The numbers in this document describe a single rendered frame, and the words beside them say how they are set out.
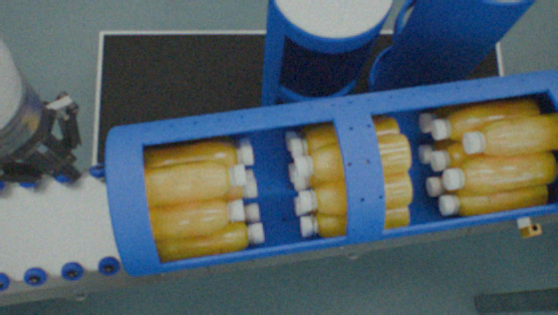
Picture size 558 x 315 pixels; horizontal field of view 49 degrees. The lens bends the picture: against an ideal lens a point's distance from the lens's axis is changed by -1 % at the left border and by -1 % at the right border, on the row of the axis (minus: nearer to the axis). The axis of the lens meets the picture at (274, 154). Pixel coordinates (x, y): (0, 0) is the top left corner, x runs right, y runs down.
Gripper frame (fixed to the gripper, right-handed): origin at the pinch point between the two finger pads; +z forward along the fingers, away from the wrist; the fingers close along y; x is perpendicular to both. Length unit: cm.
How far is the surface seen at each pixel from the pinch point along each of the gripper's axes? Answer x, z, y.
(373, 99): -17, 31, 47
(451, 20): -12, 61, 88
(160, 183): -2.6, 29.1, 8.2
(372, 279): -49, 150, 43
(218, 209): -12.0, 34.3, 12.7
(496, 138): -38, 31, 58
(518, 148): -42, 32, 60
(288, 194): -17, 53, 27
